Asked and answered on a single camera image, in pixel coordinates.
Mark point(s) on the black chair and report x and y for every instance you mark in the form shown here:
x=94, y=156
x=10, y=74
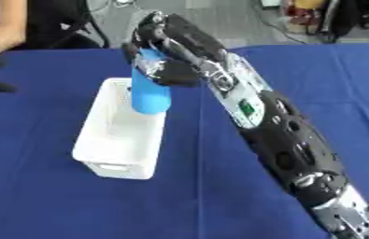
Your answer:
x=92, y=28

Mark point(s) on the person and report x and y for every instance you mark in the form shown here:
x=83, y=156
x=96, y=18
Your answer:
x=7, y=25

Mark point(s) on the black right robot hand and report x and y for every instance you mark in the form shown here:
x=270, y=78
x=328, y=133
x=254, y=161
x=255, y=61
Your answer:
x=184, y=34

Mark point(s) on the white plastic bin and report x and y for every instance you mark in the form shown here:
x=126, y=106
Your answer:
x=121, y=130

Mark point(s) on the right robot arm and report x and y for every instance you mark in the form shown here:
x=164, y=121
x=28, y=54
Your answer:
x=280, y=130

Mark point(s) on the blue cylinder bottle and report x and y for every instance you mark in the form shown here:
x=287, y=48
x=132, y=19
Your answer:
x=150, y=90

